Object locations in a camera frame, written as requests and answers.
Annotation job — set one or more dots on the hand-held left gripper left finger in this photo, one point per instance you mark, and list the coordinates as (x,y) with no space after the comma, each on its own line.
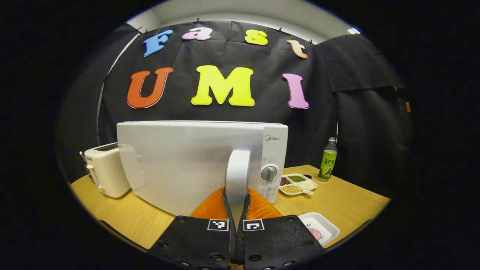
(210,243)

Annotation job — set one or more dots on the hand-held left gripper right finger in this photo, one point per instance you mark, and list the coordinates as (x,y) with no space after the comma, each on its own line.
(270,243)

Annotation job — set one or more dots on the pink meat slice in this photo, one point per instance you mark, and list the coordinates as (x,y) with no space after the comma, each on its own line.
(315,233)

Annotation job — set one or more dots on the white rectangular food plate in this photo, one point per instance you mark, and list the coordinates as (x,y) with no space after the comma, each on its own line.
(324,225)

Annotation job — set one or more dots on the white microwave oven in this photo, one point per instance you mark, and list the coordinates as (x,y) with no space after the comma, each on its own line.
(180,165)

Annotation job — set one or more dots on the white sectioned dish of beans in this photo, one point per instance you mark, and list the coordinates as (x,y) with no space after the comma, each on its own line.
(298,184)

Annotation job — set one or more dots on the green label drink bottle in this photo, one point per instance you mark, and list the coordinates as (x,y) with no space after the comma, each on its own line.
(328,161)

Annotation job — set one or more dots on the cream white toaster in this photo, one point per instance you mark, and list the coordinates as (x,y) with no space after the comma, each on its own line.
(108,168)

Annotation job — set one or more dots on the black backdrop cloth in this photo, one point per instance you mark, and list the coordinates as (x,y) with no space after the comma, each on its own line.
(225,52)

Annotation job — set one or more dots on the small ceiling light panel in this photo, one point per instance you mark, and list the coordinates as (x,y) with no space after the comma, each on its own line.
(354,30)

